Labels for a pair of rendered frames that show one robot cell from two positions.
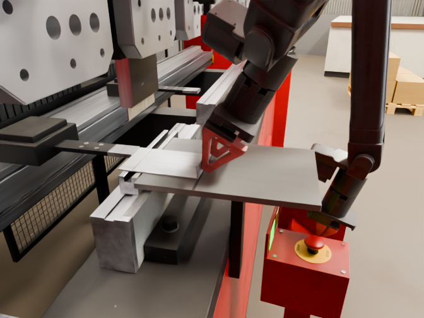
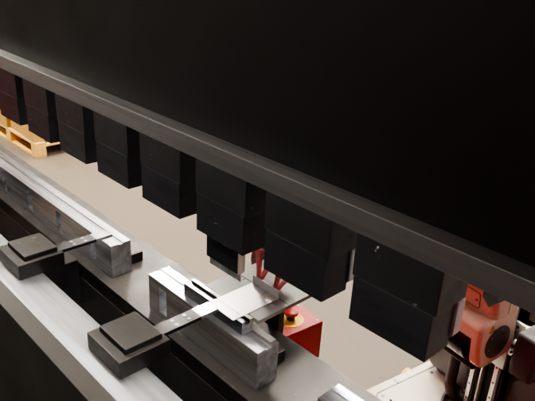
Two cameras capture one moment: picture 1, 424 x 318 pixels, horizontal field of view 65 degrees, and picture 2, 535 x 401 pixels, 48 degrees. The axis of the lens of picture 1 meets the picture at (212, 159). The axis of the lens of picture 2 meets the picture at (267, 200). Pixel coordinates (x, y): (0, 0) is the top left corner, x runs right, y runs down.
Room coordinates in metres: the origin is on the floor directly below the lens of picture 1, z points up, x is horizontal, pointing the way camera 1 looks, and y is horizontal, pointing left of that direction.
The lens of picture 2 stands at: (-0.15, 0.98, 1.73)
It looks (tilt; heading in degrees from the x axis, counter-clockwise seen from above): 24 degrees down; 303
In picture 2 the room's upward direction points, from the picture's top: 3 degrees clockwise
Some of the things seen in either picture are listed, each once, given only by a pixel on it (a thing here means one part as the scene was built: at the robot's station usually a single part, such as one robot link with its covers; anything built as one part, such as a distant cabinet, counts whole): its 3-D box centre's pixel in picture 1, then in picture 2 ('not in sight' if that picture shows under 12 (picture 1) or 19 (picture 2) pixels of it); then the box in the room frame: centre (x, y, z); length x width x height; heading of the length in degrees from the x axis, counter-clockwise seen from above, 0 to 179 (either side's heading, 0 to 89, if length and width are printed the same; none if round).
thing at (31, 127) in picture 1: (68, 141); (162, 326); (0.55, 0.26, 1.01); 0.26 x 0.12 x 0.05; 77
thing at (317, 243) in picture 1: (313, 246); (290, 315); (0.52, -0.20, 0.79); 0.04 x 0.04 x 0.04
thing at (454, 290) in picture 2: not in sight; (408, 283); (0.09, 0.20, 1.26); 0.15 x 0.09 x 0.17; 167
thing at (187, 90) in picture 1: (156, 85); (60, 244); (0.97, 0.16, 1.01); 0.26 x 0.12 x 0.05; 77
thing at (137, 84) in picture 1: (139, 81); (225, 252); (0.51, 0.11, 1.13); 0.10 x 0.02 x 0.10; 167
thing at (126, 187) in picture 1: (153, 158); (216, 305); (0.53, 0.11, 0.99); 0.20 x 0.03 x 0.03; 167
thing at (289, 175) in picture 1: (233, 167); (274, 283); (0.47, -0.03, 1.00); 0.26 x 0.18 x 0.01; 77
